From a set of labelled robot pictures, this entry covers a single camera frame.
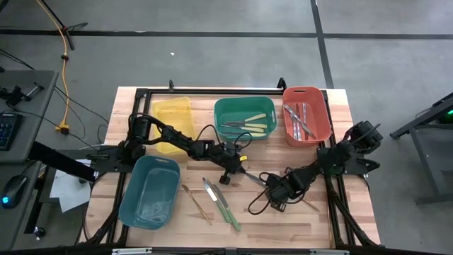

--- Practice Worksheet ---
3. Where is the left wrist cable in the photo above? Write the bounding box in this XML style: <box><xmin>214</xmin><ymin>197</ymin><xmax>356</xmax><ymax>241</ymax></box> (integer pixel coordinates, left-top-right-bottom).
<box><xmin>195</xmin><ymin>123</ymin><xmax>253</xmax><ymax>152</ymax></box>

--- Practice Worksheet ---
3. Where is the silver-bladed table knife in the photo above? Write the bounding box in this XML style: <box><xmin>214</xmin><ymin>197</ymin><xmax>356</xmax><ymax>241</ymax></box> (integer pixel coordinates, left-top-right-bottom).
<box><xmin>243</xmin><ymin>171</ymin><xmax>267</xmax><ymax>188</ymax></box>

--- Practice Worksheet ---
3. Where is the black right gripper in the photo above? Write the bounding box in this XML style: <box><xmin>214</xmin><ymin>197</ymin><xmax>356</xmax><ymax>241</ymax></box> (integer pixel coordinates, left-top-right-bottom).
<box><xmin>262</xmin><ymin>171</ymin><xmax>304</xmax><ymax>213</ymax></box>

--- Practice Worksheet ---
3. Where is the white paper sheet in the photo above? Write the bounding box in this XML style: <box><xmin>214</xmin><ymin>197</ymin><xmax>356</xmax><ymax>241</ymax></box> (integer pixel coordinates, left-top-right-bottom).
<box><xmin>49</xmin><ymin>158</ymin><xmax>93</xmax><ymax>213</ymax></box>

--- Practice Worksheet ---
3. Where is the wooden chopsticks pair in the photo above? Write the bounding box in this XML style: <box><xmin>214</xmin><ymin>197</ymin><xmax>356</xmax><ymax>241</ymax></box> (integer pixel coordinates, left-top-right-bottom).
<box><xmin>180</xmin><ymin>183</ymin><xmax>214</xmax><ymax>227</ymax></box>

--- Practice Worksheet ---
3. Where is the cream-handled knife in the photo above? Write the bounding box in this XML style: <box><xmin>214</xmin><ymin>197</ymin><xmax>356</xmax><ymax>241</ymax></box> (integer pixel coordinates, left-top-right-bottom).
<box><xmin>224</xmin><ymin>113</ymin><xmax>268</xmax><ymax>126</ymax></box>

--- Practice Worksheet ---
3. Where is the silver edge bracket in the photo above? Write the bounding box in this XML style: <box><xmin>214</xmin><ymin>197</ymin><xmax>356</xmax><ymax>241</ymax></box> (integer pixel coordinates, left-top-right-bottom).
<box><xmin>309</xmin><ymin>249</ymin><xmax>350</xmax><ymax>255</ymax></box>
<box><xmin>111</xmin><ymin>247</ymin><xmax>153</xmax><ymax>255</ymax></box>

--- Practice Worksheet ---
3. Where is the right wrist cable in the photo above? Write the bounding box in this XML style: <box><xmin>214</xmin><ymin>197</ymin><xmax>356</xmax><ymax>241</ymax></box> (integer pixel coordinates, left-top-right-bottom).
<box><xmin>247</xmin><ymin>172</ymin><xmax>282</xmax><ymax>215</ymax></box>

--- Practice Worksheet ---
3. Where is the wrist cable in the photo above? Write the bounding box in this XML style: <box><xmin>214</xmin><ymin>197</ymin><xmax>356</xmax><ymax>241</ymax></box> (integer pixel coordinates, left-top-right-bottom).
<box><xmin>195</xmin><ymin>123</ymin><xmax>253</xmax><ymax>152</ymax></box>
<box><xmin>247</xmin><ymin>172</ymin><xmax>282</xmax><ymax>215</ymax></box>

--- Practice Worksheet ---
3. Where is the black computer mouse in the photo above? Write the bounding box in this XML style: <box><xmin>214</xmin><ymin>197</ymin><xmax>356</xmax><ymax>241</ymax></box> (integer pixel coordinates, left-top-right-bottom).
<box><xmin>1</xmin><ymin>174</ymin><xmax>28</xmax><ymax>209</ymax></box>

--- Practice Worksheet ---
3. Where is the black metal table frame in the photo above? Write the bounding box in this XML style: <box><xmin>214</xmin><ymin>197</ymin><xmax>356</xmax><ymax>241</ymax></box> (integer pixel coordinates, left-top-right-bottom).
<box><xmin>79</xmin><ymin>76</ymin><xmax>382</xmax><ymax>251</ymax></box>

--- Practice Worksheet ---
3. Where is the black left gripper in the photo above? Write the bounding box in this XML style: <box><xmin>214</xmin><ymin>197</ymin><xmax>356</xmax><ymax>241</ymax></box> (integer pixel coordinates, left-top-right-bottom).
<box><xmin>208</xmin><ymin>140</ymin><xmax>253</xmax><ymax>185</ymax></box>

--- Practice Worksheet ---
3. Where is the cream-handled utensil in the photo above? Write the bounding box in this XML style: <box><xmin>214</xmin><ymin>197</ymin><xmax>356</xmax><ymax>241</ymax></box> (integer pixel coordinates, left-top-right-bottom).
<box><xmin>221</xmin><ymin>124</ymin><xmax>266</xmax><ymax>137</ymax></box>
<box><xmin>226</xmin><ymin>122</ymin><xmax>268</xmax><ymax>130</ymax></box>

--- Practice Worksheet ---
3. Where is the green-handled knife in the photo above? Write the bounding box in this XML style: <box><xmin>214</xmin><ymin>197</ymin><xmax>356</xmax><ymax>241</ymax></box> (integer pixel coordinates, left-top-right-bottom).
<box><xmin>211</xmin><ymin>183</ymin><xmax>242</xmax><ymax>232</ymax></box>
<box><xmin>202</xmin><ymin>177</ymin><xmax>234</xmax><ymax>224</ymax></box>

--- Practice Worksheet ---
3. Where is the black floor cable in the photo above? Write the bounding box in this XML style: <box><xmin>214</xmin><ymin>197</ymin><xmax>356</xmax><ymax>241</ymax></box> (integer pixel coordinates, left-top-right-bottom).
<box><xmin>52</xmin><ymin>84</ymin><xmax>110</xmax><ymax>125</ymax></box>
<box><xmin>0</xmin><ymin>47</ymin><xmax>36</xmax><ymax>72</ymax></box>

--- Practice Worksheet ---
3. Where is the black keyboard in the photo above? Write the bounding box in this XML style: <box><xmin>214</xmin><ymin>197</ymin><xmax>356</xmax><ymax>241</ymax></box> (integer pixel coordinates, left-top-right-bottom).
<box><xmin>0</xmin><ymin>112</ymin><xmax>23</xmax><ymax>152</ymax></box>

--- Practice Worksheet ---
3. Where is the translucent yellow plastic bin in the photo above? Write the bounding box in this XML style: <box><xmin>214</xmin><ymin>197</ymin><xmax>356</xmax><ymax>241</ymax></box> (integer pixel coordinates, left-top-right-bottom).
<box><xmin>151</xmin><ymin>96</ymin><xmax>197</xmax><ymax>157</ymax></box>

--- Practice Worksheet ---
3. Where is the black desk leg beam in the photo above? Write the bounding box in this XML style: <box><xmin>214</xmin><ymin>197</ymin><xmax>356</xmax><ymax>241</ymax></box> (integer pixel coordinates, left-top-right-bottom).
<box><xmin>28</xmin><ymin>140</ymin><xmax>97</xmax><ymax>183</ymax></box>

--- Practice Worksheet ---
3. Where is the device with green light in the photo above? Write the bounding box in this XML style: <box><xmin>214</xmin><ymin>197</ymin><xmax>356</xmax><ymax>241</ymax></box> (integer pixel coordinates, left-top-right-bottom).
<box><xmin>437</xmin><ymin>104</ymin><xmax>453</xmax><ymax>125</ymax></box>

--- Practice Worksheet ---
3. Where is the black clamp mount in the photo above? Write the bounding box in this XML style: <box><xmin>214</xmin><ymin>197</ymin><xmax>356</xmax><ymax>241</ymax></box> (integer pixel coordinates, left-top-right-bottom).
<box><xmin>0</xmin><ymin>81</ymin><xmax>45</xmax><ymax>109</ymax></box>

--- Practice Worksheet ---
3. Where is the orange power cable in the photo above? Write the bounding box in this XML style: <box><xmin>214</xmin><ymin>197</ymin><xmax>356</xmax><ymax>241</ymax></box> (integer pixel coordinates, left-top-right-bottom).
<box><xmin>35</xmin><ymin>0</ymin><xmax>71</xmax><ymax>135</ymax></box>

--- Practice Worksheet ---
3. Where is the grey desk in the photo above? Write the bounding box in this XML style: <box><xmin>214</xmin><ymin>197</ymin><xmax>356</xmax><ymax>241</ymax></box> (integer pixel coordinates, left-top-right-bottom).
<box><xmin>0</xmin><ymin>69</ymin><xmax>59</xmax><ymax>251</ymax></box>

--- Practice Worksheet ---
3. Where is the black tripod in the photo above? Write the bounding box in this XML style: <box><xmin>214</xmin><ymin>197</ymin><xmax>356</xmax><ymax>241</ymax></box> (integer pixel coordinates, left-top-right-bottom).
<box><xmin>35</xmin><ymin>0</ymin><xmax>89</xmax><ymax>51</ymax></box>

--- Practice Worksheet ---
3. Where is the grey metal stand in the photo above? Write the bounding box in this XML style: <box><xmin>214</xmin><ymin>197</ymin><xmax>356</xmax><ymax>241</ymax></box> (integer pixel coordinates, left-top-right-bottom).
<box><xmin>389</xmin><ymin>91</ymin><xmax>453</xmax><ymax>206</ymax></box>

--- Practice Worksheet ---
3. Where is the orange plastic bin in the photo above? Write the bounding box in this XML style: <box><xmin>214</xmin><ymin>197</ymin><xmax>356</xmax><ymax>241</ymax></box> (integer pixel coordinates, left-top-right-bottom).
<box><xmin>282</xmin><ymin>86</ymin><xmax>333</xmax><ymax>148</ymax></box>

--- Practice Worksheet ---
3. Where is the striped-handle knife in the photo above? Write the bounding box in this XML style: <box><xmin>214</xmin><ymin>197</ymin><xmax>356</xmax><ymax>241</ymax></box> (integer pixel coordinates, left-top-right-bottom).
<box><xmin>282</xmin><ymin>103</ymin><xmax>318</xmax><ymax>140</ymax></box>

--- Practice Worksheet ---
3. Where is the teal blue plastic bin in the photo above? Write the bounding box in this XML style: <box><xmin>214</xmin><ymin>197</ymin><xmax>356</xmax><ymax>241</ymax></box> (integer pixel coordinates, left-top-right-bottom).
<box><xmin>118</xmin><ymin>154</ymin><xmax>181</xmax><ymax>230</ymax></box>

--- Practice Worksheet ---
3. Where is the green plastic bin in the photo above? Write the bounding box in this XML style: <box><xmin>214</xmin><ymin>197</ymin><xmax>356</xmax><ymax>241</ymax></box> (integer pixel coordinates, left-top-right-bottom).
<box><xmin>213</xmin><ymin>96</ymin><xmax>277</xmax><ymax>142</ymax></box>

